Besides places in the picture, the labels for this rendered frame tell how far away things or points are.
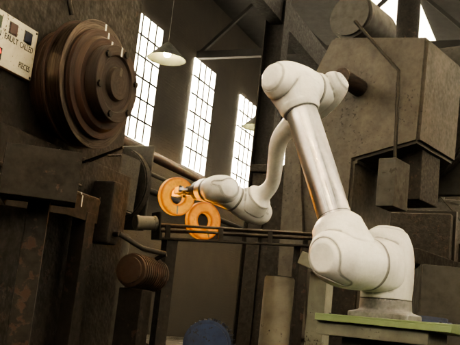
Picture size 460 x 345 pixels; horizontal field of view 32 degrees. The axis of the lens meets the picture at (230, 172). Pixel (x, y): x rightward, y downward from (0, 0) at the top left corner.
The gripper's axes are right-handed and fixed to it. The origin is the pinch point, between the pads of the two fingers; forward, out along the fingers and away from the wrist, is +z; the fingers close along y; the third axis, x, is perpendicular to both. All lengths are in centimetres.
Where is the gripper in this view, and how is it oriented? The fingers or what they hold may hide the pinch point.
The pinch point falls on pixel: (177, 192)
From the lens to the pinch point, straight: 322.0
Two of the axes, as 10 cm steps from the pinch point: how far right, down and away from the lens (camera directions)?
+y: 8.4, 1.9, 5.1
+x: 1.3, -9.8, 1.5
